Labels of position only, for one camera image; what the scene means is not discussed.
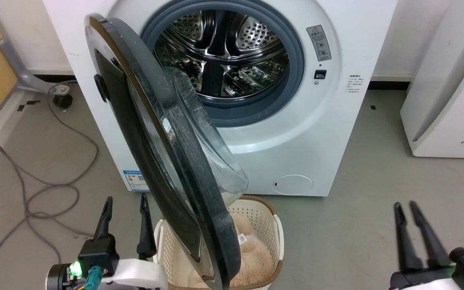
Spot grey floor cable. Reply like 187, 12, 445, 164
0, 83, 99, 290

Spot perforated steel washer drum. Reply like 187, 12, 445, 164
153, 10, 290, 100

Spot blue energy label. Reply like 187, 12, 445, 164
122, 170, 150, 192

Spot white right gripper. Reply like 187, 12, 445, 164
389, 201, 461, 290

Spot white front-load washing machine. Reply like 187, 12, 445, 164
42, 0, 398, 197

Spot grey rubber door gasket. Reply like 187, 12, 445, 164
140, 0, 306, 128

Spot grey warning sticker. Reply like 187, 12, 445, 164
306, 25, 332, 62

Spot white plastic appliance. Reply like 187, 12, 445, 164
400, 0, 464, 158

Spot teal cable connector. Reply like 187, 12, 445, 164
86, 266, 104, 290

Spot black caster wheel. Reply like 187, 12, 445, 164
52, 85, 73, 108

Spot round white filter cover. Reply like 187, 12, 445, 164
273, 174, 313, 196

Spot black tape strips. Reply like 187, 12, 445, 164
17, 100, 40, 112

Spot white perforated laundry basket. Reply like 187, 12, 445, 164
153, 195, 285, 290

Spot round black glass washer door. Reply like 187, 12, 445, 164
84, 13, 249, 290

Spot beige fluffy garment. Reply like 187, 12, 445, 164
188, 193, 275, 288

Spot grey chair leg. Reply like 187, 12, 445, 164
0, 39, 71, 94

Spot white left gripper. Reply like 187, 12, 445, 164
93, 193, 169, 290

